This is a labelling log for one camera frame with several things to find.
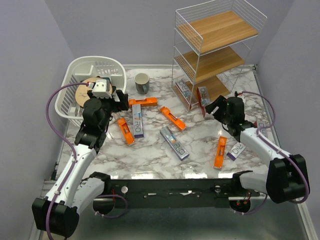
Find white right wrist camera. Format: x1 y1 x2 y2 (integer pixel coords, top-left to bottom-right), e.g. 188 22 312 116
234 91 245 102

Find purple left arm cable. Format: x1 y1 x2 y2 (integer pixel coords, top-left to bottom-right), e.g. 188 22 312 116
44 82 95 238

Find purple silver toothpaste box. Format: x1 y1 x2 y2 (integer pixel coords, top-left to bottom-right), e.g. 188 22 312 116
159 126 190 161
132 104 144 138
226 142 247 161

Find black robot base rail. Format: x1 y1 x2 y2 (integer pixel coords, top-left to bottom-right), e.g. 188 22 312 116
89 172 259 209

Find orange toothpaste box near mug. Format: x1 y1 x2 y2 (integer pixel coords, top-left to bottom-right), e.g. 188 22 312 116
128 97 158 108

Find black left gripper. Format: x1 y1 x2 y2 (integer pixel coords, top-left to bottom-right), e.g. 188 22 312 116
87 89 129 130

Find white plastic dish basket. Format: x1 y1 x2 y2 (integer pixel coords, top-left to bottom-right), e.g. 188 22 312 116
54 56 127 127

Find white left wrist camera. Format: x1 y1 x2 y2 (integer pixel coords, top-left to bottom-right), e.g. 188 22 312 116
92 78 113 99

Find dark green ceramic mug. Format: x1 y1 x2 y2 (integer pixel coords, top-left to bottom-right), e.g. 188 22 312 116
134 73 150 95

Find beige painted plate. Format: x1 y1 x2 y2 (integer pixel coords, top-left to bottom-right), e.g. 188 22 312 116
75 77 100 108

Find orange toothpaste box left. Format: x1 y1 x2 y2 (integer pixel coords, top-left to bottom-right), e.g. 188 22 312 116
117 118 135 145

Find white wire wooden shelf rack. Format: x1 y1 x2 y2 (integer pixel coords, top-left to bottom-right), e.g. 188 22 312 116
171 0 267 111

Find orange toothpaste box centre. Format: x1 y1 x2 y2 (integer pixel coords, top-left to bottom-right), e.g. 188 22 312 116
160 106 187 132

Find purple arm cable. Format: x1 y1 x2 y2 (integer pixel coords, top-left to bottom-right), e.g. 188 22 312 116
241 91 310 203
44 82 95 238

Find orange toothpaste box right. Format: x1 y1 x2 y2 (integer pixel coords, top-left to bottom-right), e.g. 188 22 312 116
213 136 227 170

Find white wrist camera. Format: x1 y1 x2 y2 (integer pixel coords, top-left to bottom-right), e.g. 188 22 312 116
92 78 113 99
234 91 245 102

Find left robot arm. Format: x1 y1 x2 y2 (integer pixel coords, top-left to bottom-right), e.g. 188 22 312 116
31 82 129 240

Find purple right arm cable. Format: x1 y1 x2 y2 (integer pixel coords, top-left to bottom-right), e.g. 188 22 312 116
241 91 310 203

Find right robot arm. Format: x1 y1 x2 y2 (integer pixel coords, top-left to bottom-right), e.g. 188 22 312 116
205 93 310 204

